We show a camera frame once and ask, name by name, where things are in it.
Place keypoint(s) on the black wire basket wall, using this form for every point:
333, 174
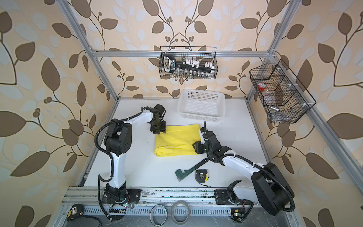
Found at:
286, 99
196, 51

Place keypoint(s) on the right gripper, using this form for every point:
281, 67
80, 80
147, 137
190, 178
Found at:
198, 147

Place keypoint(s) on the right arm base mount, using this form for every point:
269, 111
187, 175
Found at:
228, 197

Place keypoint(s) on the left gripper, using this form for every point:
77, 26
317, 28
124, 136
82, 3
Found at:
162, 129

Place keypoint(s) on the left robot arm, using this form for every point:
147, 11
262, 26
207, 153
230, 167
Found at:
115, 139

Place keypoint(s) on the red item in basket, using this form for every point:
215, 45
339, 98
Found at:
262, 86

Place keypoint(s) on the black socket set holder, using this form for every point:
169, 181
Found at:
172, 63

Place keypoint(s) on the yellow trousers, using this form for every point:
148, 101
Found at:
177, 140

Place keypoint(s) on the grey tape roll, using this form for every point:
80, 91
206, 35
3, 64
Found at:
180, 212

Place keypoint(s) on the black wire basket right wall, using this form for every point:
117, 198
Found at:
286, 99

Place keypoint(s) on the black wire basket back wall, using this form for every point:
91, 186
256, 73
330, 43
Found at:
196, 51

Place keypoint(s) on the yellow black tape measure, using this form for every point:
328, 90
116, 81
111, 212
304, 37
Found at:
76, 211

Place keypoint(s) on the white plastic basket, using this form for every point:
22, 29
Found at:
202, 105

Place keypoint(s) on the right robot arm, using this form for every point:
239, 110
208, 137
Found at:
270, 189

